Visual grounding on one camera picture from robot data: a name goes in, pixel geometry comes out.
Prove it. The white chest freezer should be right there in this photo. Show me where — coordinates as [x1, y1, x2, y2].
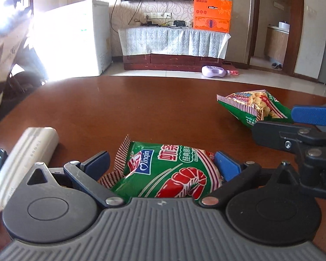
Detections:
[29, 0, 112, 82]

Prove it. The white purple bottle on floor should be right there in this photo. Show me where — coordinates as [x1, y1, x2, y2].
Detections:
[201, 65, 230, 78]

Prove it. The red item on floor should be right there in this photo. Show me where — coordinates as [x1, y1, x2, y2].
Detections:
[227, 70, 239, 75]

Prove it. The green shrimp chips bag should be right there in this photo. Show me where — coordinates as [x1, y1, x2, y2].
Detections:
[217, 90, 293, 128]
[98, 136, 224, 201]

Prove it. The wooden kitchen cabinet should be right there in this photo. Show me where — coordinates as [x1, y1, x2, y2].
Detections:
[264, 25, 289, 64]

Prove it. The tv cabinet with cloth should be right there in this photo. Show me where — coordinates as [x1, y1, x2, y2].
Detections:
[118, 27, 231, 72]

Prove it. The orange gift box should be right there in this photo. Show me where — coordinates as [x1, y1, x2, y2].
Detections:
[193, 0, 233, 33]

